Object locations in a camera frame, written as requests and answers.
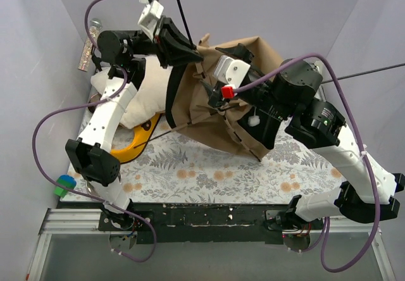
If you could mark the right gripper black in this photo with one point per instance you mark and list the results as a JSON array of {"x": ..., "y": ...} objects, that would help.
[{"x": 236, "y": 50}]

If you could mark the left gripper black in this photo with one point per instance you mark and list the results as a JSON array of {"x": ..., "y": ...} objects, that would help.
[{"x": 165, "y": 42}]

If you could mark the beige pet tent fabric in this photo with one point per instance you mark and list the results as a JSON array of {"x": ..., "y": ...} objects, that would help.
[{"x": 235, "y": 126}]

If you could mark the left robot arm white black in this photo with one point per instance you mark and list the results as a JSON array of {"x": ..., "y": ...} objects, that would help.
[{"x": 134, "y": 90}]

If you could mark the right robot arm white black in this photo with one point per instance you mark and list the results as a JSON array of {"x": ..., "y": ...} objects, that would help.
[{"x": 289, "y": 94}]

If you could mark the yellow pet bowl stand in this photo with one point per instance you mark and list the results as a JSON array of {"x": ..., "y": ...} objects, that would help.
[{"x": 142, "y": 135}]

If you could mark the white fluffy cushion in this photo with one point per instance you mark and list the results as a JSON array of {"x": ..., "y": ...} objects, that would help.
[{"x": 149, "y": 99}]

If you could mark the glitter microphone toy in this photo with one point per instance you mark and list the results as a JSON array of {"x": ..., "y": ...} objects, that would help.
[{"x": 95, "y": 27}]

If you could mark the steel bowl at back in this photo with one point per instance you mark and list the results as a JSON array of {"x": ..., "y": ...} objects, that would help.
[{"x": 93, "y": 101}]

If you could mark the steel bowl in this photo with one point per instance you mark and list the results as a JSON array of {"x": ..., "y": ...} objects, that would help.
[
  {"x": 90, "y": 188},
  {"x": 93, "y": 101}
]

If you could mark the floral table mat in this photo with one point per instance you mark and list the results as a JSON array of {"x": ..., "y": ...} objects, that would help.
[{"x": 175, "y": 169}]

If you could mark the steel bowl near front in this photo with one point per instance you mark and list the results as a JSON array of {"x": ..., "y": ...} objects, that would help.
[{"x": 90, "y": 188}]

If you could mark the green blue toy block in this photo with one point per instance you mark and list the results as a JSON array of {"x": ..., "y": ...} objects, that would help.
[{"x": 66, "y": 181}]

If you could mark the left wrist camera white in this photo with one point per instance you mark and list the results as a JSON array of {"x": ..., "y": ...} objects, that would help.
[{"x": 150, "y": 17}]

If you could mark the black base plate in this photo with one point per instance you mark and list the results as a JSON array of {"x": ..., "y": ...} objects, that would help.
[{"x": 176, "y": 222}]

